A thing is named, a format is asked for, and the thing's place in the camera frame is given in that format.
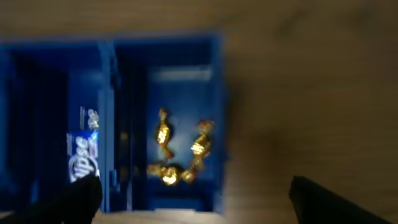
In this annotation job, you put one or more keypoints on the gold candy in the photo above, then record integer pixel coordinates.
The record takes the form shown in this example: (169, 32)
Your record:
(163, 134)
(169, 175)
(201, 144)

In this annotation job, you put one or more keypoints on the blue tray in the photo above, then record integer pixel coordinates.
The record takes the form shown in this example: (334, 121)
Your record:
(186, 93)

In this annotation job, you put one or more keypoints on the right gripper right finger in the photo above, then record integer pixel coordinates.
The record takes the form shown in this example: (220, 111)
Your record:
(323, 205)

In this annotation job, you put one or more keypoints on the blue candy pack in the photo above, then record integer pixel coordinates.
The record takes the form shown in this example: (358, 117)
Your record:
(82, 154)
(90, 119)

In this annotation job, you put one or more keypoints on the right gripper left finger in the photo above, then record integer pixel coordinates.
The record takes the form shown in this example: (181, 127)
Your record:
(68, 205)

